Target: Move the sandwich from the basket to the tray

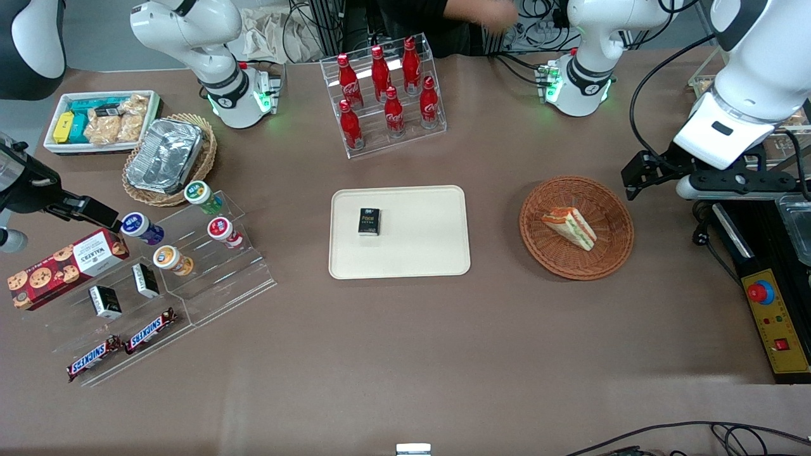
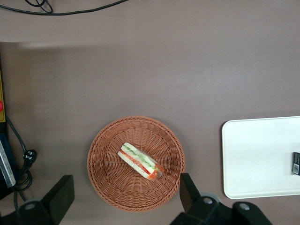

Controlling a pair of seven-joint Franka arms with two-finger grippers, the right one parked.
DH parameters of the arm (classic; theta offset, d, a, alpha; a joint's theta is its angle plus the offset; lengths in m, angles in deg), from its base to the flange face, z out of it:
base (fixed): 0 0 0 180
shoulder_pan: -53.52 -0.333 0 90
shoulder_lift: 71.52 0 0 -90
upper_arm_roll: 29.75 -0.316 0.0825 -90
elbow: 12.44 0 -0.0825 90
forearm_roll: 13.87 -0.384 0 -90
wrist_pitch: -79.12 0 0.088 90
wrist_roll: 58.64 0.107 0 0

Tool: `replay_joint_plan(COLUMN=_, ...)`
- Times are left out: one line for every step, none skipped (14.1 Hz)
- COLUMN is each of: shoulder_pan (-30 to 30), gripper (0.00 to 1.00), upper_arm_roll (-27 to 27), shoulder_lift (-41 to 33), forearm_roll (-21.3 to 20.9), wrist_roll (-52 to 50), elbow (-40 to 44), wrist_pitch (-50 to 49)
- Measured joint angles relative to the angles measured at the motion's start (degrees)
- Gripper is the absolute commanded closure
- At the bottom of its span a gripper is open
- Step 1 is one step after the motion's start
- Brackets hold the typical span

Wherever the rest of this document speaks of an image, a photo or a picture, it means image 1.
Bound black metal machine frame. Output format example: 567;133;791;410
708;193;811;384

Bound red cola bottle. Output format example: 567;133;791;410
371;46;392;102
384;86;406;138
419;76;440;129
402;37;423;96
338;100;366;151
336;53;364;110

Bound clear acrylic bottle rack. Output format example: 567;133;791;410
320;33;448;160

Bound orange lid yoghurt cup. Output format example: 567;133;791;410
153;245;195;277

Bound red Walkers cookie box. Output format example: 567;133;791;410
8;229;130;311

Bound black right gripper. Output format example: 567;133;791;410
0;139;123;233

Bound plastic-wrapped triangle sandwich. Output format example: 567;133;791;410
540;206;598;252

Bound red lid yoghurt cup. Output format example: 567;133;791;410
207;217;244;249

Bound stainless steel pan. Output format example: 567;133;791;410
774;192;811;267

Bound green lid yoghurt cup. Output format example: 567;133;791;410
184;180;224;215

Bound yellow emergency stop control box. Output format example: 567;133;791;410
740;269;811;376

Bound person in dark clothing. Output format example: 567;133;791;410
367;0;490;59

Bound white power strip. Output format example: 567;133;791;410
507;22;571;54

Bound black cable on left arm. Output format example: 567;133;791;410
629;32;720;167

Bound white rectangular plastic bin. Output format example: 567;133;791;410
43;90;163;156

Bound yellow snack box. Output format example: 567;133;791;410
53;111;76;144

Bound person's left forearm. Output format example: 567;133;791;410
442;0;492;21

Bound thin black cables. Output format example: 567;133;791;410
564;421;811;456

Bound beige crumpled bag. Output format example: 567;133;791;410
238;5;327;64

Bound black cable with plug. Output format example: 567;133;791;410
691;199;743;287

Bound black cable bundle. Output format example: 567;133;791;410
282;0;346;64

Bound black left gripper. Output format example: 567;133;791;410
620;142;699;201

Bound blue lid yoghurt cup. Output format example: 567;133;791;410
120;212;165;246

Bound small black and white box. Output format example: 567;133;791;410
131;263;160;299
88;286;123;320

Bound person's left hand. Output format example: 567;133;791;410
480;3;519;34

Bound round brown wicker basket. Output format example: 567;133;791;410
519;175;635;281

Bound clear acrylic stepped display stand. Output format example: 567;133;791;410
124;189;278;327
35;250;195;388

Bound clear bag of crackers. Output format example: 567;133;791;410
118;94;150;144
84;109;125;146

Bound aluminium foil tray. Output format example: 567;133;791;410
125;118;204;195

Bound black left wrist bar module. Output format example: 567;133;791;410
675;167;800;201

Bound light tan wicker basket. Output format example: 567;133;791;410
122;113;218;208

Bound cream plastic tray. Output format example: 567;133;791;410
329;185;471;280

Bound Snickers chocolate bar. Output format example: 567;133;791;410
124;308;177;355
67;335;122;383

